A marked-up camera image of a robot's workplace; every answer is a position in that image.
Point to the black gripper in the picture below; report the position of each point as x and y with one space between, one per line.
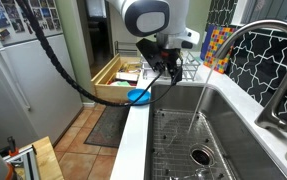
171 58

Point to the blue bowl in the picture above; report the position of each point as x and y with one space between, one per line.
138 96

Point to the running water stream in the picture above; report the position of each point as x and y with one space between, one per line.
199 100

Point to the brushed steel faucet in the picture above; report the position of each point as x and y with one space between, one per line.
283 86

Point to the metal dish rack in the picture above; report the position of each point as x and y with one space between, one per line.
191 68

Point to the blue board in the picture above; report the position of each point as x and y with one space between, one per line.
204 41

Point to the colourful mosaic tile board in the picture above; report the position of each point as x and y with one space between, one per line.
218 50

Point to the white box in drawer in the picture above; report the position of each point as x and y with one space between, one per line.
127 76

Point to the open wooden drawer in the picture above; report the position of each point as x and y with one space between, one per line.
111 91

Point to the sink drain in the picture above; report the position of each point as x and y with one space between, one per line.
201 156

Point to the dark floor rug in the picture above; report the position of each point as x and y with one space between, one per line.
108 130

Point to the stainless steel sink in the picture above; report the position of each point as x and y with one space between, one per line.
236 143

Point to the metal utensil in sink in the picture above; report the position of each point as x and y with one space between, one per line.
201 174

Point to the wooden table board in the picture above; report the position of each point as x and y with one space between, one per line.
48 160

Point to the dark fridge magnet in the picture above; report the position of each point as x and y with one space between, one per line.
3 34

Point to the red and black clamp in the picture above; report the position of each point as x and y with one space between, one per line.
12 146

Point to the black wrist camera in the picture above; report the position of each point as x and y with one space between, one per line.
149 55

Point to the aluminium extrusion frame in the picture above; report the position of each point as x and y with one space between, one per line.
29 163

